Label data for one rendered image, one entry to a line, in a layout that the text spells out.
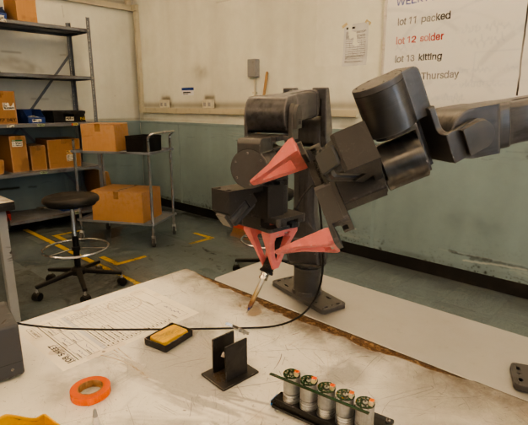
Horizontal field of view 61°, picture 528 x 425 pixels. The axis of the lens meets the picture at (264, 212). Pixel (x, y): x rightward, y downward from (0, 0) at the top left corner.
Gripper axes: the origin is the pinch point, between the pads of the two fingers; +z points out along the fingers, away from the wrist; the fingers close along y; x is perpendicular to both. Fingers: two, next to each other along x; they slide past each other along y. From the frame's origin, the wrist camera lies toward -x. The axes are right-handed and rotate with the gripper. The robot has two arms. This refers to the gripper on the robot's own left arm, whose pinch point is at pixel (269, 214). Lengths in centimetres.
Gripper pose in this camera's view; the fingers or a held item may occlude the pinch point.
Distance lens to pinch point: 56.5
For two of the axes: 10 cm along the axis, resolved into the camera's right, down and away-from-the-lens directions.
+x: 2.8, 2.2, 9.4
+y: 3.1, 9.0, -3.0
